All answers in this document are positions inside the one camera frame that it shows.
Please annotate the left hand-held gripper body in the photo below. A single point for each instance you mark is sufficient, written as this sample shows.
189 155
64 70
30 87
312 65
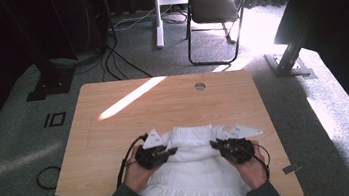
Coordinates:
151 158

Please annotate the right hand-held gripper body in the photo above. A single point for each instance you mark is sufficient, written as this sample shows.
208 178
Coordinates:
237 149

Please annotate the white pleated skirt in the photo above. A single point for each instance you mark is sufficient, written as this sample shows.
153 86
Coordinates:
193 183

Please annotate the person's left hand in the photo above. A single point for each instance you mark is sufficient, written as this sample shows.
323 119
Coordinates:
138 178

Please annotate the person's right hand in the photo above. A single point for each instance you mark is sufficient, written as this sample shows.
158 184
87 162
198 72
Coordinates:
252 172

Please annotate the black metal stand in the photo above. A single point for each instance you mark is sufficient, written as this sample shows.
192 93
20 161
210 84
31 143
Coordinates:
49 83
288 67

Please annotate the black folding chair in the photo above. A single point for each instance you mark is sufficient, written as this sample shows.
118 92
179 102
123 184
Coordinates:
213 9

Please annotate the dark equipment rack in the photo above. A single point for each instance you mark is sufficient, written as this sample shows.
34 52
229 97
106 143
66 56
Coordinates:
97 17

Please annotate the white desk frame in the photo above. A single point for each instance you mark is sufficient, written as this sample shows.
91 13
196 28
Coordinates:
159 29

